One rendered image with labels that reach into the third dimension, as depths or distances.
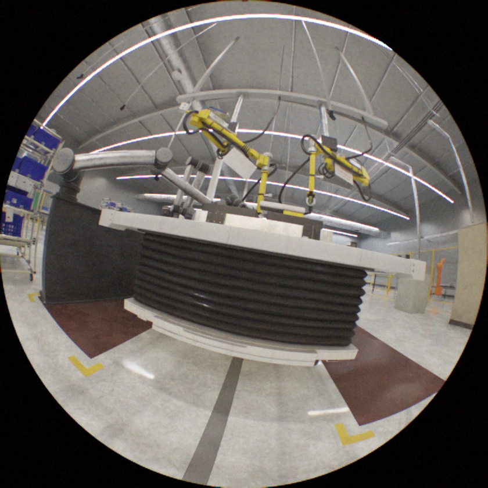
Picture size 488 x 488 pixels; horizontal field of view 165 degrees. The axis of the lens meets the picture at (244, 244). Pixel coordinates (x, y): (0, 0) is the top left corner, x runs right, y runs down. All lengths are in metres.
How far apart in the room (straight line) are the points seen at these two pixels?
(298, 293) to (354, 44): 9.84
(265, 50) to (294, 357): 10.36
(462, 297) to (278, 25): 10.72
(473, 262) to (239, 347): 4.31
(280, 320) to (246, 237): 0.34
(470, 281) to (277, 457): 4.15
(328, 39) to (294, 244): 9.55
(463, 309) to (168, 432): 4.49
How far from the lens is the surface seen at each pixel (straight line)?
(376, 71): 10.50
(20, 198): 2.28
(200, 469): 0.76
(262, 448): 0.84
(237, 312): 0.66
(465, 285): 4.42
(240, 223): 1.05
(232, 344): 0.65
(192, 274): 0.68
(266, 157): 1.94
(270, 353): 0.66
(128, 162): 1.49
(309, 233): 1.04
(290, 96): 3.05
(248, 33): 10.07
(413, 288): 4.97
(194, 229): 0.65
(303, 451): 0.88
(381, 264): 0.76
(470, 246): 4.46
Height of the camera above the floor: 0.73
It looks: 5 degrees up
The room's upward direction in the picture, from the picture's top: 10 degrees clockwise
